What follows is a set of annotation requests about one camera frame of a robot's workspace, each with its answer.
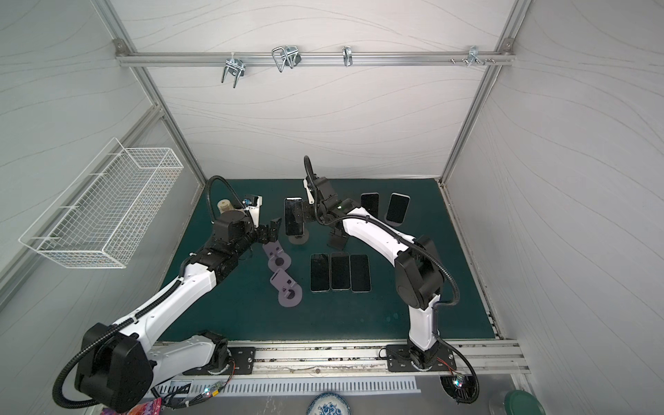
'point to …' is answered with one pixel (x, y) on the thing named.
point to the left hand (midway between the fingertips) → (271, 212)
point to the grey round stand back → (301, 240)
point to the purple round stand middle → (277, 258)
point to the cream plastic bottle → (224, 205)
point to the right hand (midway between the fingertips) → (307, 201)
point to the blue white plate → (328, 404)
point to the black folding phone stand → (336, 239)
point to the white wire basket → (102, 216)
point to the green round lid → (521, 402)
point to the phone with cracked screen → (294, 214)
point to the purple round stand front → (290, 291)
